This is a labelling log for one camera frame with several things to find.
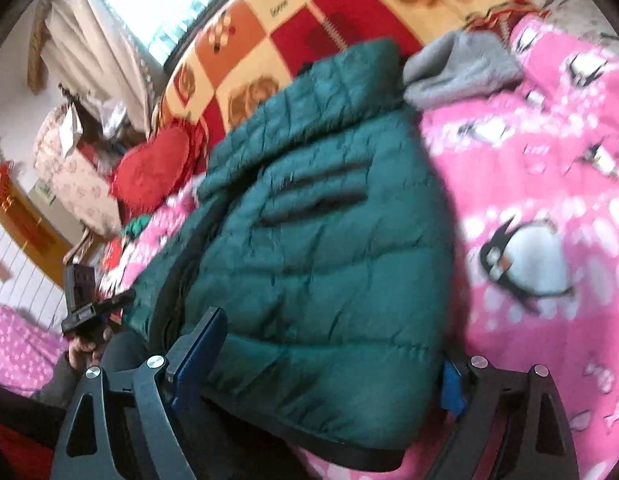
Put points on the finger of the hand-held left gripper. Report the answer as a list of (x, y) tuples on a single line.
[(116, 301)]

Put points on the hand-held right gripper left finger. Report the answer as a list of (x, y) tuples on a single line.
[(202, 350)]

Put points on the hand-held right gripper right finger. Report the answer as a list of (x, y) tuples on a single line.
[(452, 390)]

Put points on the green quilted jacket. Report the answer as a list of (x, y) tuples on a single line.
[(314, 260)]

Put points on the person's left forearm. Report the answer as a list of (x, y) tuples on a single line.
[(59, 380)]

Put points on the person's left hand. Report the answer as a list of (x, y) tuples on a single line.
[(86, 352)]

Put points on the white radiator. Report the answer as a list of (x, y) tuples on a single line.
[(19, 285)]

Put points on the wooden door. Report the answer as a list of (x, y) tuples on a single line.
[(34, 240)]

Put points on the green knitted cloth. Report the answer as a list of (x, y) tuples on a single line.
[(137, 226)]

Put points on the pink dotted bedding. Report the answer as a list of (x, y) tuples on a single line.
[(14, 345)]

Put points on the floral covered bundle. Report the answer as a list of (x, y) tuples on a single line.
[(74, 180)]

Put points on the red heart-shaped pillow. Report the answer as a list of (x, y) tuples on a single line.
[(149, 170)]

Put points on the person's dark red clothing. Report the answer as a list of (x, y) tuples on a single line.
[(19, 435)]

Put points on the pink penguin blanket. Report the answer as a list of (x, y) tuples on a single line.
[(539, 185)]

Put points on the beige curtain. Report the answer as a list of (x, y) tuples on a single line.
[(104, 45)]

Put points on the window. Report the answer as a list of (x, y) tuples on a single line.
[(154, 0)]

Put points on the grey fleece cloth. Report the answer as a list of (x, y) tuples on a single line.
[(459, 70)]

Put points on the red orange checked rose blanket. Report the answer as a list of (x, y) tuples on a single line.
[(299, 25)]

